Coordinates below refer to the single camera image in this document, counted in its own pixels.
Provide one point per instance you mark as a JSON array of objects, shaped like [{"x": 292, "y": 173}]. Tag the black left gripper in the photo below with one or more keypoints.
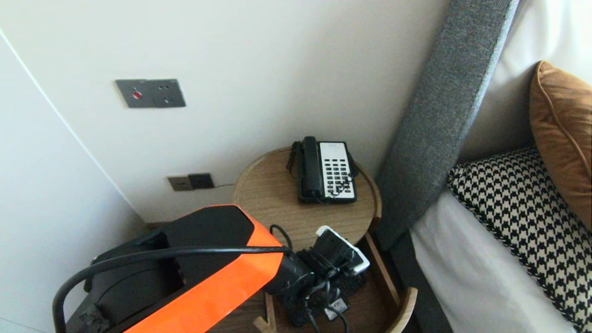
[{"x": 319, "y": 291}]

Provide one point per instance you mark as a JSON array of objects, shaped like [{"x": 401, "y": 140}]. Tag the black remote control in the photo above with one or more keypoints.
[{"x": 357, "y": 283}]

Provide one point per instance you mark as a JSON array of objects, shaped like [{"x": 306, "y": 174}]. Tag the curved wooden table drawer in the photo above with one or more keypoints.
[{"x": 370, "y": 305}]

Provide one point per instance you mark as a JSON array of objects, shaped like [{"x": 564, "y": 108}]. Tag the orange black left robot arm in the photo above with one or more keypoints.
[{"x": 222, "y": 286}]

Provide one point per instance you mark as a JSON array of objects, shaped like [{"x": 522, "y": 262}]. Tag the black telephone handset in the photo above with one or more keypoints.
[{"x": 312, "y": 169}]

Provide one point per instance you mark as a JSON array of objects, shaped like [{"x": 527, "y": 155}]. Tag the black white telephone base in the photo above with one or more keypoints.
[{"x": 335, "y": 156}]

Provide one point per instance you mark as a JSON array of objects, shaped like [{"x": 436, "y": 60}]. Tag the white bed sheet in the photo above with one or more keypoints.
[{"x": 462, "y": 268}]

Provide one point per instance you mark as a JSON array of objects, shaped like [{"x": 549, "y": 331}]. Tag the brown wooden baseboard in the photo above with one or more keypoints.
[{"x": 155, "y": 226}]

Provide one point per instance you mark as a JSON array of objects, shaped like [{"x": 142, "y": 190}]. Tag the grey fabric headboard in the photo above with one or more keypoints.
[{"x": 439, "y": 115}]

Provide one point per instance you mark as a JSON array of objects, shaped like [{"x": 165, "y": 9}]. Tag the black white houndstooth pillow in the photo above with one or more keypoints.
[{"x": 522, "y": 208}]

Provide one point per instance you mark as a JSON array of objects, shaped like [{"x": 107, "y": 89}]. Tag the brown cushion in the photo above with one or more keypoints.
[{"x": 564, "y": 129}]

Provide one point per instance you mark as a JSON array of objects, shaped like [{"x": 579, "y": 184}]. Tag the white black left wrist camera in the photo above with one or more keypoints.
[{"x": 342, "y": 252}]

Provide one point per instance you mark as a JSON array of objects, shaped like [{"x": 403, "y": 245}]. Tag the dark grey bed frame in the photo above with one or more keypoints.
[{"x": 416, "y": 277}]

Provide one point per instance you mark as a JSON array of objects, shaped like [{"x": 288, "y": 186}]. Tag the brass wall socket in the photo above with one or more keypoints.
[{"x": 179, "y": 183}]

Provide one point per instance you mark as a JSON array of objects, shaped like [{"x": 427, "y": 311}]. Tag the grey wall plate with holes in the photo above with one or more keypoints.
[{"x": 167, "y": 93}]

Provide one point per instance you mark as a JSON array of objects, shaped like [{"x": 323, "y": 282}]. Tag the grey switch plate red button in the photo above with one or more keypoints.
[{"x": 132, "y": 94}]

